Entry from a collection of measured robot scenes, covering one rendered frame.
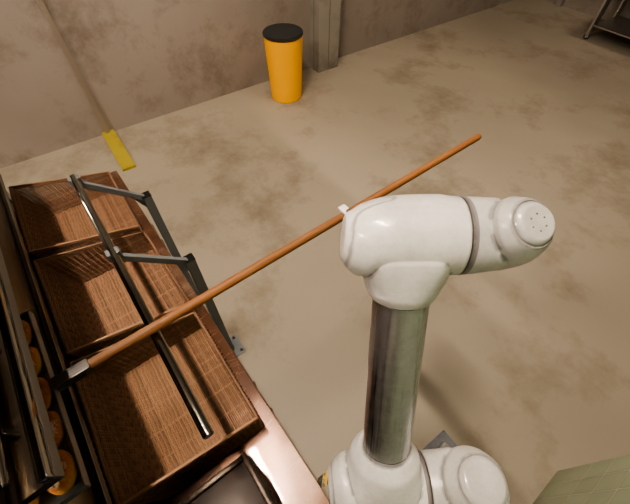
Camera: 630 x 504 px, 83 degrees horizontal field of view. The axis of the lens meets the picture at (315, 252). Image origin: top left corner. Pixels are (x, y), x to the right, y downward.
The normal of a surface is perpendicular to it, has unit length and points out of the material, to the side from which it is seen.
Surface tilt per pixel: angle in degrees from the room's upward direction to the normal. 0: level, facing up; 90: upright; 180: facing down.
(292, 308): 0
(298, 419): 0
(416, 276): 65
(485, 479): 6
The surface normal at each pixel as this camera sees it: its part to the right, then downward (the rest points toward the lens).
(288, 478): 0.00, -0.62
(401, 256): -0.06, 0.43
